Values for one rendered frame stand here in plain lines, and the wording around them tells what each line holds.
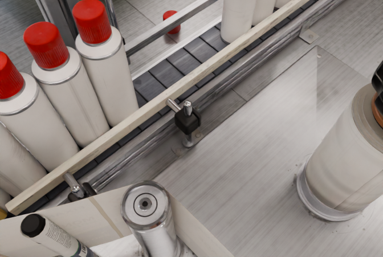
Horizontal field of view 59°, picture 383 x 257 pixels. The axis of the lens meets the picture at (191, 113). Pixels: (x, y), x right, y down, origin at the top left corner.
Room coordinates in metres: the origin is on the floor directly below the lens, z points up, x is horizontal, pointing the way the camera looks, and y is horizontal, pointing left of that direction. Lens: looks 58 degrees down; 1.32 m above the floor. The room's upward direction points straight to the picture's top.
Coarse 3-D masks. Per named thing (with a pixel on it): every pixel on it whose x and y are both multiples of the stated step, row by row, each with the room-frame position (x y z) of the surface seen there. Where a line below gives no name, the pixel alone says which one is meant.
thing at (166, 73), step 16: (288, 16) 0.48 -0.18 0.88; (208, 32) 0.44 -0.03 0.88; (272, 32) 0.44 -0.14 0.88; (192, 48) 0.40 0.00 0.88; (208, 48) 0.40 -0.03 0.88; (160, 64) 0.37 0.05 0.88; (176, 64) 0.37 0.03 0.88; (192, 64) 0.37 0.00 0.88; (224, 64) 0.37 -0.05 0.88; (144, 80) 0.33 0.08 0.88; (160, 80) 0.33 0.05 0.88; (176, 80) 0.33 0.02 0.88; (208, 80) 0.33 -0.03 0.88; (144, 96) 0.30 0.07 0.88; (160, 112) 0.27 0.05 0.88; (144, 128) 0.24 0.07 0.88; (96, 160) 0.19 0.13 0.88; (80, 176) 0.17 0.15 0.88; (48, 192) 0.15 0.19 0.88; (32, 208) 0.13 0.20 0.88
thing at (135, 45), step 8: (200, 0) 0.43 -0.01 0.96; (208, 0) 0.43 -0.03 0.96; (216, 0) 0.44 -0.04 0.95; (184, 8) 0.41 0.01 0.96; (192, 8) 0.41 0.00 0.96; (200, 8) 0.42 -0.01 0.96; (176, 16) 0.39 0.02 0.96; (184, 16) 0.39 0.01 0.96; (192, 16) 0.40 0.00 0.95; (160, 24) 0.37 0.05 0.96; (168, 24) 0.37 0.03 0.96; (176, 24) 0.38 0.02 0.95; (144, 32) 0.36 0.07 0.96; (152, 32) 0.36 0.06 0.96; (160, 32) 0.36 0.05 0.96; (136, 40) 0.34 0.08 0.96; (144, 40) 0.34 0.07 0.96; (152, 40) 0.35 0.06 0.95; (128, 48) 0.33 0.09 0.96; (136, 48) 0.33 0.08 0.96; (128, 56) 0.32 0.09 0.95
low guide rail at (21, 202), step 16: (304, 0) 0.49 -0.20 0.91; (272, 16) 0.44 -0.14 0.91; (256, 32) 0.41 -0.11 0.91; (224, 48) 0.37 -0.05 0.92; (240, 48) 0.38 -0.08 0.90; (208, 64) 0.34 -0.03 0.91; (192, 80) 0.31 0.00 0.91; (160, 96) 0.28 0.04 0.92; (176, 96) 0.29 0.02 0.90; (144, 112) 0.25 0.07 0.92; (112, 128) 0.22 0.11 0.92; (128, 128) 0.23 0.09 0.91; (96, 144) 0.20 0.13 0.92; (112, 144) 0.21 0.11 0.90; (80, 160) 0.18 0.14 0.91; (48, 176) 0.16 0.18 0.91; (32, 192) 0.13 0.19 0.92; (16, 208) 0.12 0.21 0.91
